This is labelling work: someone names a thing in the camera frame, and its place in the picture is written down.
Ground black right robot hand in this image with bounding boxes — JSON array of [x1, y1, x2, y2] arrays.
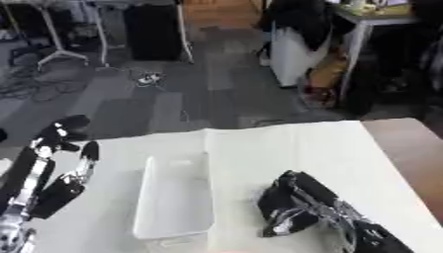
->
[[254, 169, 362, 238]]

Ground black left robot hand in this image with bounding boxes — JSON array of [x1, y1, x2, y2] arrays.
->
[[0, 114, 103, 220]]

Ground white plastic box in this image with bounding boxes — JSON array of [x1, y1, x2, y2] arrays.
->
[[132, 151, 219, 253]]

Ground red bag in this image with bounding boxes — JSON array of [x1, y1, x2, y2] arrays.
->
[[299, 84, 341, 109]]

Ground black bag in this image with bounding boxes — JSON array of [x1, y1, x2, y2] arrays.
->
[[344, 64, 385, 117]]

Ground yellow bag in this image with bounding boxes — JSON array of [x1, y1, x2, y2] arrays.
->
[[310, 54, 350, 87]]

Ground white stand with legs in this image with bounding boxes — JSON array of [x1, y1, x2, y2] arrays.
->
[[33, 0, 92, 72]]

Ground white bin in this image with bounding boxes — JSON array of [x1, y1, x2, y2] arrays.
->
[[268, 27, 336, 89]]

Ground small black white object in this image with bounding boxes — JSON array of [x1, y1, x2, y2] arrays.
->
[[136, 72, 168, 88]]

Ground white pole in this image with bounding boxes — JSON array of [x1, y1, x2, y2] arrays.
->
[[90, 0, 113, 68], [173, 0, 198, 64]]

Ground black garment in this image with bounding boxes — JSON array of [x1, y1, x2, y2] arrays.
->
[[257, 0, 353, 51]]

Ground grey side table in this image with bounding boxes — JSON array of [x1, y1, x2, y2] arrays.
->
[[333, 4, 419, 102]]

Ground dark floor cables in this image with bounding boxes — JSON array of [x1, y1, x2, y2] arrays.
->
[[0, 54, 90, 102]]

